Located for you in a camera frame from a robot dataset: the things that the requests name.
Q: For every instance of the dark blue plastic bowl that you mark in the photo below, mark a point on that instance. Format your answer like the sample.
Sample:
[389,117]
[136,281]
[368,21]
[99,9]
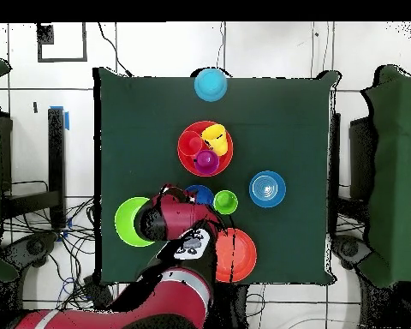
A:
[203,193]

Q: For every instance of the purple plastic cup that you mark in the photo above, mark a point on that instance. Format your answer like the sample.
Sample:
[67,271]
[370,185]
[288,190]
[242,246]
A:
[206,161]

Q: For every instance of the orange plastic bowl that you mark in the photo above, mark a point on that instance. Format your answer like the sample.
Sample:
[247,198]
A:
[226,164]
[243,255]

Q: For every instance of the green plastic cup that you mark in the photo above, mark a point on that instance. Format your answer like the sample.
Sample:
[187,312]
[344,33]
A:
[225,203]

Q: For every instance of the orange plastic cup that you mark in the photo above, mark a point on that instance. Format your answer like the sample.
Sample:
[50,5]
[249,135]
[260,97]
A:
[190,142]

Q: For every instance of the yellow plastic cup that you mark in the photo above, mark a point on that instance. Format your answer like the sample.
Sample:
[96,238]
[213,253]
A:
[215,135]

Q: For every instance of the blue ribbed plastic bowl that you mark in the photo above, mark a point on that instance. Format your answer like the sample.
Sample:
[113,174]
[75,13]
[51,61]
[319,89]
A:
[267,189]

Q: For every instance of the light blue plastic bowl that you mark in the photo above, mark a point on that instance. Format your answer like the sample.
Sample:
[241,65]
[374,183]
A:
[210,85]

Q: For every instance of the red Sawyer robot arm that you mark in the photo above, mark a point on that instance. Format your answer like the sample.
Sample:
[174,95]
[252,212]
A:
[178,298]

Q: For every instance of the green plastic bowl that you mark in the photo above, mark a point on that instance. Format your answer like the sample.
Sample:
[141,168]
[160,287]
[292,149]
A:
[123,222]

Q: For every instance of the dark green tablecloth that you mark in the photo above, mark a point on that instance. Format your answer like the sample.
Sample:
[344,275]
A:
[140,113]

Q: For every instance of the blue tape strip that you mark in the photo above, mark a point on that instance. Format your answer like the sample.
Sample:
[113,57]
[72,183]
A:
[67,120]

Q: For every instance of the black power brick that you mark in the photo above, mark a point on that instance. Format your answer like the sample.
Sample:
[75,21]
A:
[97,291]

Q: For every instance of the black metal post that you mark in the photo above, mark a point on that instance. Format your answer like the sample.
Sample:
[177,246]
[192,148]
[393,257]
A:
[335,154]
[56,154]

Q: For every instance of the grey pedestal foot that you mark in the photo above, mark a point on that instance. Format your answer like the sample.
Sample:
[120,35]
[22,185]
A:
[34,246]
[351,248]

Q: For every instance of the black square frame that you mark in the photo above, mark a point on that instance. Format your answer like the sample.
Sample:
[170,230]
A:
[61,60]

